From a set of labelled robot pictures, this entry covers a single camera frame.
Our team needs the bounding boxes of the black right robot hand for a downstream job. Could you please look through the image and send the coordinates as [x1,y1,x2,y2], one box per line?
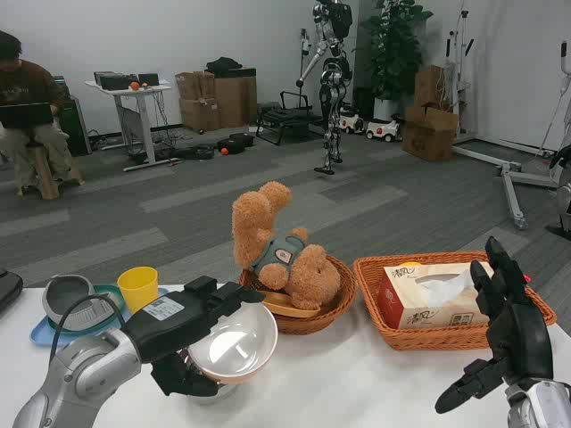
[434,235,555,415]

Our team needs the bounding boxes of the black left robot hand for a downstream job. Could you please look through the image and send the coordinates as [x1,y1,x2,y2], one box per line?
[120,275,265,398]

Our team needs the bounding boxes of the white and orange plastic bowl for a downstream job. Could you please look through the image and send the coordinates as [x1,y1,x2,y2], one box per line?
[186,300,278,385]

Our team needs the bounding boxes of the shiny steel bowl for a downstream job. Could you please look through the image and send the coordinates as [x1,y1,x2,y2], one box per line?
[177,347,238,406]

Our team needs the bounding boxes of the grey and green bowl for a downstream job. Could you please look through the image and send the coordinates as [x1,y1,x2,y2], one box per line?
[42,274,121,333]

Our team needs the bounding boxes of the yellow plastic cup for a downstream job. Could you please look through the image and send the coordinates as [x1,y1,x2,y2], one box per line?
[117,266,160,316]

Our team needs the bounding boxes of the green plate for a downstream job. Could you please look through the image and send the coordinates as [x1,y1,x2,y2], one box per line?
[91,284,134,314]

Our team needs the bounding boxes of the tissue box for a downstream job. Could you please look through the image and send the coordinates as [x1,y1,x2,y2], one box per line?
[377,262,496,331]

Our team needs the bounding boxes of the brown teddy bear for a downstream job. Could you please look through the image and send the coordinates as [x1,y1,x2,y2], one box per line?
[231,180,343,311]

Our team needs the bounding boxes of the round wicker basket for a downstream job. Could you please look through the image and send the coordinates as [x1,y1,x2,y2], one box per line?
[238,254,359,336]

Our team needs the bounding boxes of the light blue tray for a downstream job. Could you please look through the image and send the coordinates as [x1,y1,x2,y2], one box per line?
[29,284,173,347]

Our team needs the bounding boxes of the white gantry stand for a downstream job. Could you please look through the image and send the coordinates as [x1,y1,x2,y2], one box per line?
[443,8,559,231]

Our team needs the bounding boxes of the rectangular wicker basket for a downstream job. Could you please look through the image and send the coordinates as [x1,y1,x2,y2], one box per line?
[352,251,558,352]

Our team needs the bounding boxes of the black flat device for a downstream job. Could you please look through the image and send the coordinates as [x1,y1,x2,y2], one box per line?
[0,268,24,313]

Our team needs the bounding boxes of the black floor case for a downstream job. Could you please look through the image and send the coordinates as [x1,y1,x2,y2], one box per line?
[217,132,256,155]

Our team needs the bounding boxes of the white standing desk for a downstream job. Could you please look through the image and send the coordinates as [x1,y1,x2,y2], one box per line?
[84,78,173,173]

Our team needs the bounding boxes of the black computer tower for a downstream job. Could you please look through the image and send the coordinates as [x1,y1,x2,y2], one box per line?
[60,95,93,157]

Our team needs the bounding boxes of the stacked cardboard boxes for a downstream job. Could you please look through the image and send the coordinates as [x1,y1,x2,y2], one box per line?
[175,70,224,133]

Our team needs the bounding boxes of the open cardboard box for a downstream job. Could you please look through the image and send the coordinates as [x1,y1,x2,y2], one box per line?
[402,106,459,162]

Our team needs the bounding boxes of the large cardboard box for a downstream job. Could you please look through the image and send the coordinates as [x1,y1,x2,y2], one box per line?
[213,69,259,130]

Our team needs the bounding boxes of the black folding cart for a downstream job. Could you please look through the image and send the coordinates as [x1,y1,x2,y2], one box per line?
[255,90,325,146]

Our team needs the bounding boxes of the white toy car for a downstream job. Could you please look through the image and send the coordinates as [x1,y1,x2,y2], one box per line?
[338,111,365,135]
[365,116,401,143]

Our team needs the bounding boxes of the black laptop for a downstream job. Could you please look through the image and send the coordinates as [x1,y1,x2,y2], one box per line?
[0,101,54,130]

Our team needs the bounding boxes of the black bag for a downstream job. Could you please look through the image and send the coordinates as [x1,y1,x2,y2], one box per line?
[204,56,244,75]

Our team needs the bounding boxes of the brown paper bag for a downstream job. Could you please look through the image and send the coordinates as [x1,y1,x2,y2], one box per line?
[414,65,447,108]

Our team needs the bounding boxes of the seated person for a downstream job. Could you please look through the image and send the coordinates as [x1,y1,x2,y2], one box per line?
[0,29,86,197]

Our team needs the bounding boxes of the silver humanoid robot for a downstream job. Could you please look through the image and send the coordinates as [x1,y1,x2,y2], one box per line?
[295,0,353,176]

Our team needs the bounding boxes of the potted green plant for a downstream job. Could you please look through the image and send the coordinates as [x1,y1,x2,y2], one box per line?
[356,0,434,121]

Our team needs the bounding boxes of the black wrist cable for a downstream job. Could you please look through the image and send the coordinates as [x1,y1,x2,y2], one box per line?
[49,293,126,362]

